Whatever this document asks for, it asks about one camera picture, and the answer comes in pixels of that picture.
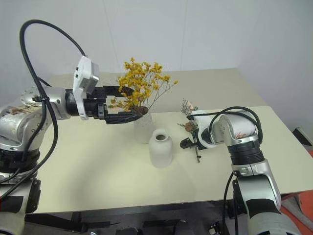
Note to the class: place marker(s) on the small green pink bouquet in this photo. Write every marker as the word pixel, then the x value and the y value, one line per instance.
pixel 188 126

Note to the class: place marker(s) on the small black white connector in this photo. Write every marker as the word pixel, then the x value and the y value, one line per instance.
pixel 213 229

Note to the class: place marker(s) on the yellow flower bouquet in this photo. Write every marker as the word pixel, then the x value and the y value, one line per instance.
pixel 139 73

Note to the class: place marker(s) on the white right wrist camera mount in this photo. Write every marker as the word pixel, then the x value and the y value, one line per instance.
pixel 201 117

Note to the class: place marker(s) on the black frame under table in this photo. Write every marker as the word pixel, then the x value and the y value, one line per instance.
pixel 127 215

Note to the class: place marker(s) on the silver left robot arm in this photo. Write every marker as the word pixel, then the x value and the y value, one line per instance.
pixel 14 122

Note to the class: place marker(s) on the dark rounded shape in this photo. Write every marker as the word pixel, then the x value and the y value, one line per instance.
pixel 128 231
pixel 182 227

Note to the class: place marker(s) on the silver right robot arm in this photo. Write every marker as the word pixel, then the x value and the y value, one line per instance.
pixel 244 137

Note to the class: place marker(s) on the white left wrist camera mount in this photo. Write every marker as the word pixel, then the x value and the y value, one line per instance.
pixel 82 73

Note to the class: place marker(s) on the smooth white vase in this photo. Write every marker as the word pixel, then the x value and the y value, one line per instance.
pixel 160 151

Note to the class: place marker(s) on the black box with grey edge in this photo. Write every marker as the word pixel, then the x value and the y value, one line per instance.
pixel 303 135

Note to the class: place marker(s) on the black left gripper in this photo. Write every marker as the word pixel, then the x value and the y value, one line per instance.
pixel 95 106

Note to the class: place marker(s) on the textured white vase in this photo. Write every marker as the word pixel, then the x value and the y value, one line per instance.
pixel 144 127

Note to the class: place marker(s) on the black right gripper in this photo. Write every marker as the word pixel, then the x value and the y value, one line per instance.
pixel 200 146

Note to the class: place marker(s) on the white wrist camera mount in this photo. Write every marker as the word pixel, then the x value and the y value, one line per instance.
pixel 201 117
pixel 82 73

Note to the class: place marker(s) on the orange red object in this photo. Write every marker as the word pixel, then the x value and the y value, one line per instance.
pixel 302 203

